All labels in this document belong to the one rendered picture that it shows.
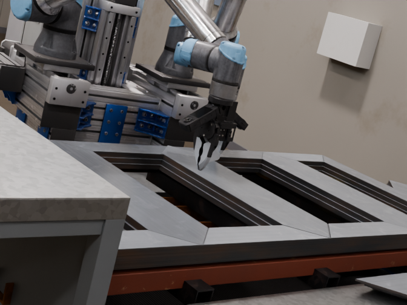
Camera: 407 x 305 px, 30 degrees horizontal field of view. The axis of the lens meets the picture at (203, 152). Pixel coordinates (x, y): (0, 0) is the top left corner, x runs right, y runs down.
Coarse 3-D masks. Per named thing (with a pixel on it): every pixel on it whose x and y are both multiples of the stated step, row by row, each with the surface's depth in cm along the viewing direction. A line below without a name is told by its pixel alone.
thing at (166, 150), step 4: (168, 148) 250; (172, 148) 252; (176, 148) 253; (164, 152) 243; (168, 152) 245; (172, 152) 246; (176, 152) 247; (180, 152) 249; (184, 152) 250; (188, 152) 252; (192, 152) 253
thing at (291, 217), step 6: (270, 216) 206; (276, 216) 207; (282, 216) 208; (288, 216) 210; (294, 216) 211; (300, 216) 213; (306, 216) 214; (312, 216) 216; (282, 222) 203; (288, 222) 204; (294, 222) 206; (300, 222) 207; (306, 222) 209; (312, 222) 210; (318, 222) 212; (324, 222) 213
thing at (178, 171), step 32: (128, 160) 233; (160, 160) 241; (224, 160) 259; (256, 160) 269; (224, 192) 219; (320, 192) 249; (384, 192) 271; (128, 224) 177; (256, 224) 207; (128, 256) 159; (160, 256) 165; (192, 256) 171; (224, 256) 177; (256, 256) 184; (288, 256) 192
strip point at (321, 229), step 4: (292, 224) 204; (296, 224) 205; (300, 224) 206; (304, 224) 206; (308, 224) 208; (312, 224) 208; (316, 224) 209; (320, 224) 210; (324, 224) 211; (296, 228) 201; (300, 228) 202; (304, 228) 203; (308, 228) 204; (312, 228) 205; (316, 228) 206; (320, 228) 206; (324, 228) 207; (312, 232) 201; (316, 232) 202; (320, 232) 203; (324, 232) 204; (328, 232) 205; (324, 236) 201; (328, 236) 201
